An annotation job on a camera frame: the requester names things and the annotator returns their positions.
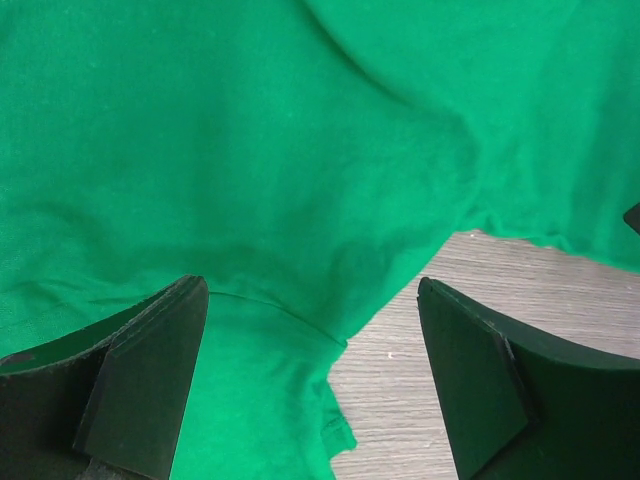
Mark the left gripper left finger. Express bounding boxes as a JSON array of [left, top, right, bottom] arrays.
[[1, 276, 208, 479]]

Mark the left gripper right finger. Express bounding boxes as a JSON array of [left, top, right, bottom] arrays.
[[418, 278, 639, 479]]

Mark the green t shirt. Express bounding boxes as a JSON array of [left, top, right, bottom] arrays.
[[1, 1, 639, 479]]

